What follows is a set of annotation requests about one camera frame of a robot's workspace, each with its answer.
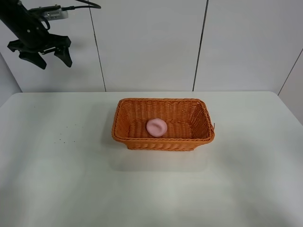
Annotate black camera cable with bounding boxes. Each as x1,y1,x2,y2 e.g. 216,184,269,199
62,0,102,11

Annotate pink peach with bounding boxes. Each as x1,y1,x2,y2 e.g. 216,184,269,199
146,118,168,138

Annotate orange wicker basket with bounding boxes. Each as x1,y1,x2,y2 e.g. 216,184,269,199
111,98,215,151

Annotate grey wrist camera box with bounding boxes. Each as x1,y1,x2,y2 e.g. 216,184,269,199
28,5,69,21

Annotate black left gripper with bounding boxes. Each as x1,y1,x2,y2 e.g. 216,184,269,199
0,0,72,70

